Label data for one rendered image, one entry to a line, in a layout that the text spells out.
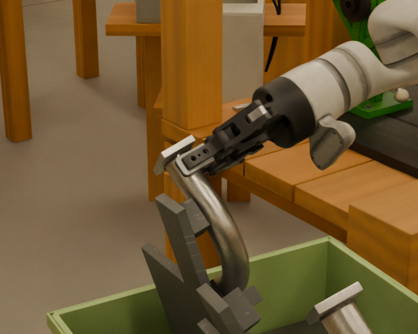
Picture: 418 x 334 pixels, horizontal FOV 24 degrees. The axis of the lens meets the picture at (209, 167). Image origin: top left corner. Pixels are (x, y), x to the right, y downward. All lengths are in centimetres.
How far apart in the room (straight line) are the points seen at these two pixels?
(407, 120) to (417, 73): 84
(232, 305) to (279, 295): 47
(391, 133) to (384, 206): 33
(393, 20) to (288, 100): 16
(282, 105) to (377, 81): 13
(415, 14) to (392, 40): 5
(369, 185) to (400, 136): 20
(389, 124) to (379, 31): 82
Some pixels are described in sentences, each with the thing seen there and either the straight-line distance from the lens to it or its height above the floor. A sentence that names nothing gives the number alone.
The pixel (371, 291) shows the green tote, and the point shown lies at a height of 93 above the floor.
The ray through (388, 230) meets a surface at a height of 89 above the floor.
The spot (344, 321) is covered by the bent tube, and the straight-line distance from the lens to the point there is 75.
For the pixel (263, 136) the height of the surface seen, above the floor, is 120.
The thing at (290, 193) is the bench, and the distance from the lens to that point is 171.
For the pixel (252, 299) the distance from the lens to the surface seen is 109.
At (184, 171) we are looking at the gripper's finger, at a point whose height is 118.
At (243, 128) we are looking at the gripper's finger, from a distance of 99.
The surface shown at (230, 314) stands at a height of 113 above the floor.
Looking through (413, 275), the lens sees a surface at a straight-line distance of 155.
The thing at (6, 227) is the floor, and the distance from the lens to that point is 357.
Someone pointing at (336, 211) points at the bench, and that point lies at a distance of 163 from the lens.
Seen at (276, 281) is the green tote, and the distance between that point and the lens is 132.
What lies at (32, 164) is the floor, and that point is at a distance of 409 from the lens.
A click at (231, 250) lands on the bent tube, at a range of 101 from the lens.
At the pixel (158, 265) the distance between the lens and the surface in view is 112.
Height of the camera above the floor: 158
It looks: 23 degrees down
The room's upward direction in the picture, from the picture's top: straight up
